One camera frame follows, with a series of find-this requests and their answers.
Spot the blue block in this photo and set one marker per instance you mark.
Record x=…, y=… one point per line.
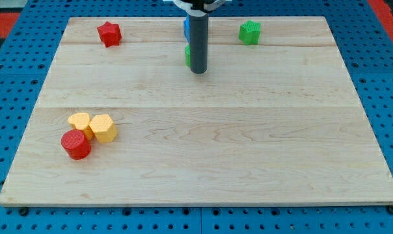
x=186, y=28

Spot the yellow heart block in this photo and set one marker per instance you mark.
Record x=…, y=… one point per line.
x=80, y=121

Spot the green circle block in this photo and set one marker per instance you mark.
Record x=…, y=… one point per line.
x=187, y=52

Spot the green star block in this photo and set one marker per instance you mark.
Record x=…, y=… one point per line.
x=249, y=32

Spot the red star block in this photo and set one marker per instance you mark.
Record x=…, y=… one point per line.
x=110, y=34

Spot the wooden board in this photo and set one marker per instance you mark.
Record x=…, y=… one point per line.
x=269, y=125

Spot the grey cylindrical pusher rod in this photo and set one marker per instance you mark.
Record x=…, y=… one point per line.
x=198, y=40

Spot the yellow hexagon block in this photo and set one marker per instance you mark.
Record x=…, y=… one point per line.
x=104, y=128

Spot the red cylinder block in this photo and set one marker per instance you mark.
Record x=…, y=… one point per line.
x=76, y=144

